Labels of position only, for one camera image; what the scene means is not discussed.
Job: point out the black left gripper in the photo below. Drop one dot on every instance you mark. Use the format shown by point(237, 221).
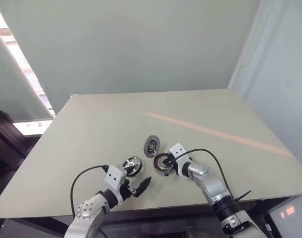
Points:
point(126, 191)

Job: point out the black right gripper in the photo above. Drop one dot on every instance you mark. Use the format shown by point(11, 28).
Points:
point(172, 164)

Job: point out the motor housing with copper windings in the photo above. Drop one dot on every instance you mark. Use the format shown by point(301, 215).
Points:
point(158, 166)

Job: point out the silver spoked rotor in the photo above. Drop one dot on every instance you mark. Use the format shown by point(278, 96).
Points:
point(136, 164)

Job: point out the grey toothed motor lid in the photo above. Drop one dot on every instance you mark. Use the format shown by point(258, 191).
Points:
point(151, 145)

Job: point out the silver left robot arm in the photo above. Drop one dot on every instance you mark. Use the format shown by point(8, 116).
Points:
point(86, 210)

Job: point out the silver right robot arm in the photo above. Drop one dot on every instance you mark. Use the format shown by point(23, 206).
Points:
point(210, 186)

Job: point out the grey box with red glow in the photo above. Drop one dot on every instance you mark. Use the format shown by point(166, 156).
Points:
point(287, 215)

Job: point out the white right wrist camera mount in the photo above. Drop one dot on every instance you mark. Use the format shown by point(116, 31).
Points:
point(177, 150)

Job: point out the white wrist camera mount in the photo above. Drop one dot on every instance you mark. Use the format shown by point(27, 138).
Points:
point(177, 150)
point(114, 177)

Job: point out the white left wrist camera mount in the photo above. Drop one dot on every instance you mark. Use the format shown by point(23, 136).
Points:
point(114, 177)

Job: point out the dark table frame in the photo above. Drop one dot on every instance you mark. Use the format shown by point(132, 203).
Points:
point(153, 220)

